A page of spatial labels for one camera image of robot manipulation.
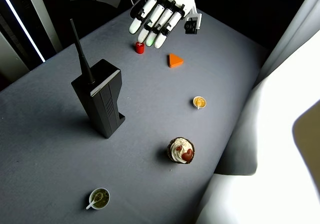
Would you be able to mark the black handheld device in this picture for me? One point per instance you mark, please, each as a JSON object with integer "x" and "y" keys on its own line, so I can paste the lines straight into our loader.
{"x": 105, "y": 104}

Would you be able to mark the red cylinder block white cross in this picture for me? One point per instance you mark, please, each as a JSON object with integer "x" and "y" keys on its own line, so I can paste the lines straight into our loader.
{"x": 140, "y": 48}

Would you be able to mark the orange triangle block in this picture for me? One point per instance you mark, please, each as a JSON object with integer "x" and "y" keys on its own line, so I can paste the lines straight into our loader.
{"x": 174, "y": 61}

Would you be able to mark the small white toy coffee cup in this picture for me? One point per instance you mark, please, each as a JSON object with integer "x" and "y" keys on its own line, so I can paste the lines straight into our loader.
{"x": 199, "y": 102}

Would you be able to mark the grey tablecloth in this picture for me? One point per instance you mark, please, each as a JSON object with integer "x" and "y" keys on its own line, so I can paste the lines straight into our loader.
{"x": 150, "y": 124}

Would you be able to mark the toy cupcake with white frosting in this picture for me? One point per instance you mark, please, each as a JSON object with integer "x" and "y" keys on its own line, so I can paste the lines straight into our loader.
{"x": 180, "y": 151}

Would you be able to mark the white backdrop cloth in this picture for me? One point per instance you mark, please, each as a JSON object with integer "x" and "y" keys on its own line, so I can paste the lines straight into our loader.
{"x": 280, "y": 109}

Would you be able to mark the beige panel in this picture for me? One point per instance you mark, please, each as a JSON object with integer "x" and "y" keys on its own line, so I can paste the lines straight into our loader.
{"x": 308, "y": 144}

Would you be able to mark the white bowl of green soup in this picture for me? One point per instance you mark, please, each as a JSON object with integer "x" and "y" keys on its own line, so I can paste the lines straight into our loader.
{"x": 100, "y": 198}

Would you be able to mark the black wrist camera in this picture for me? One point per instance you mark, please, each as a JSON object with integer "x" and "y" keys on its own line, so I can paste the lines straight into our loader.
{"x": 191, "y": 26}

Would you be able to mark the white frame post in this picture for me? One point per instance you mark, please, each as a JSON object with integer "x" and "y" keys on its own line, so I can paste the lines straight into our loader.
{"x": 42, "y": 14}

